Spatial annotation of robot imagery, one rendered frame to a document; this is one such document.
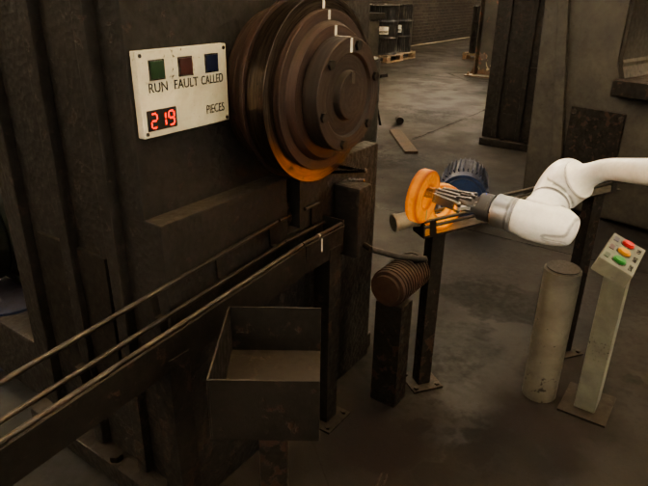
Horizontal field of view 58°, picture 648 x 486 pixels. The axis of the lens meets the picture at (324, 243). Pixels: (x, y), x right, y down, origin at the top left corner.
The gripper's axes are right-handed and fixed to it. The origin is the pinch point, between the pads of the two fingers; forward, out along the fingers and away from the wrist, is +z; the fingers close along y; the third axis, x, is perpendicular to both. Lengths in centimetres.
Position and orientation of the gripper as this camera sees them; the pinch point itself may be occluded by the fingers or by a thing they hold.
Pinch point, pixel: (424, 190)
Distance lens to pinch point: 168.2
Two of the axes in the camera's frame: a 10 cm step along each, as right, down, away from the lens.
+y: 5.8, -3.2, 7.5
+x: 0.6, -9.0, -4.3
